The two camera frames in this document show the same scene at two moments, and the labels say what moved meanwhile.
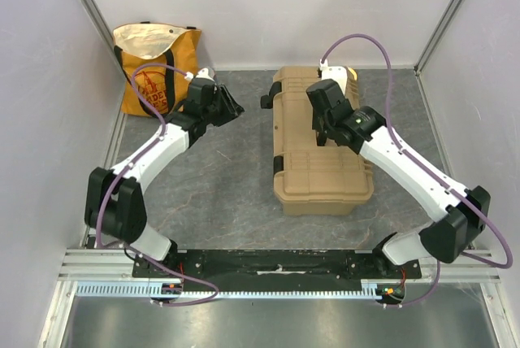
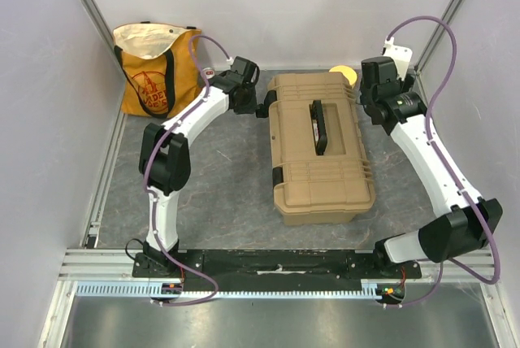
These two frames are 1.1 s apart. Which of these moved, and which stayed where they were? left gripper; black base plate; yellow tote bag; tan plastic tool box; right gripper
Moved: tan plastic tool box; right gripper; left gripper
Stayed: black base plate; yellow tote bag
